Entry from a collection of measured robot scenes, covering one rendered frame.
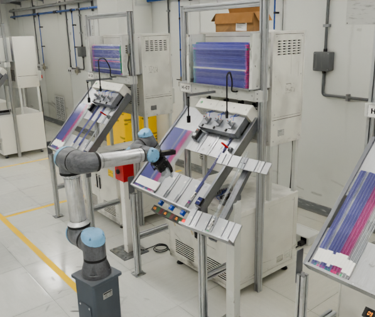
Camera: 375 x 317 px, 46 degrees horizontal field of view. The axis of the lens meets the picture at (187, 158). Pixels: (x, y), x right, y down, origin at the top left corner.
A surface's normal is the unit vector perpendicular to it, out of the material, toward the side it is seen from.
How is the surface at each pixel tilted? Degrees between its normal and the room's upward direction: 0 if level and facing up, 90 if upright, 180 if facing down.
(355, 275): 44
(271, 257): 90
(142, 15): 90
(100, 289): 90
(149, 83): 90
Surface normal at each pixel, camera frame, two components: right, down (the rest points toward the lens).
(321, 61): -0.77, 0.19
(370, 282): -0.56, -0.55
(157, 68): 0.63, 0.20
